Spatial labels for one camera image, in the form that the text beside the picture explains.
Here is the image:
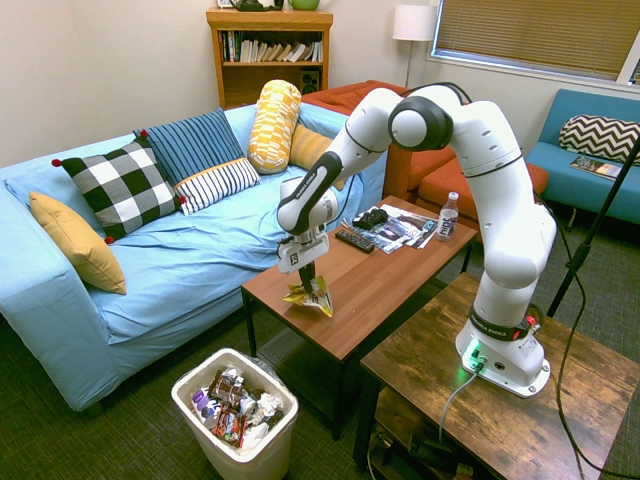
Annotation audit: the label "wooden coffee table black legs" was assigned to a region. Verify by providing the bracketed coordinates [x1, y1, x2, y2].
[240, 194, 479, 441]

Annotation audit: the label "black device under table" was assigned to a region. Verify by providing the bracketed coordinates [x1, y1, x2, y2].
[407, 433, 457, 465]

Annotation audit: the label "dark floor vent grille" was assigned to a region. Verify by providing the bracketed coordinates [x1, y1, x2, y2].
[257, 327, 307, 370]

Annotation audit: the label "black white checkered cushion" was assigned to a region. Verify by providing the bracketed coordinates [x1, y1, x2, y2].
[51, 129, 187, 245]

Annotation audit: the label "purple snack wrapper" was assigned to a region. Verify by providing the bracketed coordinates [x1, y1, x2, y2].
[191, 388, 222, 421]

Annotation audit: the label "crumpled white paper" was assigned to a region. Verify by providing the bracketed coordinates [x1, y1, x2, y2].
[255, 392, 285, 419]

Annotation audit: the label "magazine with landscape cover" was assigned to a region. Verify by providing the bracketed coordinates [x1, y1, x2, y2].
[568, 155, 624, 182]

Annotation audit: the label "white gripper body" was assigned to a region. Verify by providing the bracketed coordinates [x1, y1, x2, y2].
[276, 230, 331, 275]

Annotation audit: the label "wooden bookshelf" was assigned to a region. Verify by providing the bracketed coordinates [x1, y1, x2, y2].
[205, 8, 335, 111]

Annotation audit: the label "orange yellow striped cushion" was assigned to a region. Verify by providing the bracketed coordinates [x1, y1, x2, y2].
[288, 123, 347, 191]

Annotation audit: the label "clear water bottle purple label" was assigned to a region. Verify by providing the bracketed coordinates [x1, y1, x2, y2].
[436, 191, 461, 243]

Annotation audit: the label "light blue sofa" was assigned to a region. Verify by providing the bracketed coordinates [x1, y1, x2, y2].
[0, 103, 390, 412]

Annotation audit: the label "black white chevron pillow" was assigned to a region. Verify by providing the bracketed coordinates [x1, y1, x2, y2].
[558, 114, 640, 167]

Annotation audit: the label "white navy striped cushion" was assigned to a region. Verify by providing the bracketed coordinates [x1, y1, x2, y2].
[173, 157, 262, 217]

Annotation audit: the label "brown snack wrapper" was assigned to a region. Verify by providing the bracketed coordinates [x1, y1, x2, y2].
[208, 369, 246, 404]

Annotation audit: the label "orange ottoman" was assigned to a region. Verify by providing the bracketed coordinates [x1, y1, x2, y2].
[416, 158, 551, 236]

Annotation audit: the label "glossy dark cover magazine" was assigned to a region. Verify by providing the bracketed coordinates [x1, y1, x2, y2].
[407, 215, 440, 250]
[341, 202, 427, 255]

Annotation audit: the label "black game controller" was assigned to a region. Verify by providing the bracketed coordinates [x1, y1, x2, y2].
[352, 208, 389, 231]

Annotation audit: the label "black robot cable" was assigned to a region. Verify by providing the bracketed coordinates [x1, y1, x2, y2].
[533, 189, 640, 474]

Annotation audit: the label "rustic dark wood robot table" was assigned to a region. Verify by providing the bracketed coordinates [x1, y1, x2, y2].
[352, 272, 640, 480]

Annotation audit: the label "white shade floor lamp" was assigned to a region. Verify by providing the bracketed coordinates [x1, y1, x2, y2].
[392, 4, 439, 89]

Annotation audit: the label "blue striped cushion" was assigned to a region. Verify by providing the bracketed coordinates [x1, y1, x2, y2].
[132, 107, 246, 187]

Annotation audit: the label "yellow patterned bolster pillow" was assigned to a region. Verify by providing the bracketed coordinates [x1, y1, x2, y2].
[246, 79, 303, 175]

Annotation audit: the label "yellow chip bag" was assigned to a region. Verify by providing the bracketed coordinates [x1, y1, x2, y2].
[282, 275, 335, 319]

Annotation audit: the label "teal sofa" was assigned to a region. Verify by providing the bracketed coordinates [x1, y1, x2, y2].
[525, 88, 640, 227]

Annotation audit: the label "red snack wrapper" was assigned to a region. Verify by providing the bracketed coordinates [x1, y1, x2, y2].
[212, 407, 248, 448]

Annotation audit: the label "white plastic trash bin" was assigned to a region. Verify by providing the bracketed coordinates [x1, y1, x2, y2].
[170, 347, 300, 480]

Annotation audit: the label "brown window blinds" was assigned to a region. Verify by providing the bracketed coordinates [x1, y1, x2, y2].
[432, 0, 640, 84]

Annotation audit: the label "black object on shelf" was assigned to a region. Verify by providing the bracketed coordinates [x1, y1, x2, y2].
[233, 0, 285, 13]

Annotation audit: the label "black TV remote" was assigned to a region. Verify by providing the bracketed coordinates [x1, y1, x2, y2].
[334, 228, 376, 255]

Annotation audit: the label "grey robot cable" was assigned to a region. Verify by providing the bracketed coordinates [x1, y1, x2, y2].
[438, 368, 482, 444]

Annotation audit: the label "black camera tripod stand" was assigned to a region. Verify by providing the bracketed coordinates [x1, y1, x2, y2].
[546, 134, 640, 319]

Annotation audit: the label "plain mustard yellow cushion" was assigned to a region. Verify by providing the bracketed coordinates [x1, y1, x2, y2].
[28, 191, 128, 296]

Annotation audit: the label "row of books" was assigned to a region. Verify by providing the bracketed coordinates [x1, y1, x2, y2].
[221, 30, 325, 64]

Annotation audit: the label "orange armchair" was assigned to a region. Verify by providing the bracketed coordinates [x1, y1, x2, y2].
[301, 79, 471, 202]

